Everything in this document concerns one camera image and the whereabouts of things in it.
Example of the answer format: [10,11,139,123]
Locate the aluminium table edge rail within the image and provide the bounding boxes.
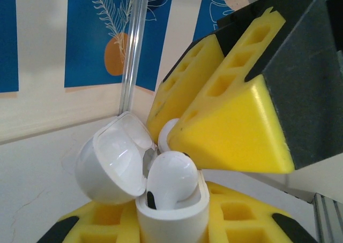
[311,191,343,243]

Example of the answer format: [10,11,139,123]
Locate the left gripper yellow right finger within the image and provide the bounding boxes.
[205,181,321,243]

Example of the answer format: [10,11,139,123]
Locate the white earbud charging case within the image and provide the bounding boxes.
[74,111,210,243]

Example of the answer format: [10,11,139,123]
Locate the aluminium frame post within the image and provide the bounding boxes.
[118,0,151,119]

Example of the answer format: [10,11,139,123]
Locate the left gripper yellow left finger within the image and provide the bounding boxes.
[36,200,141,243]

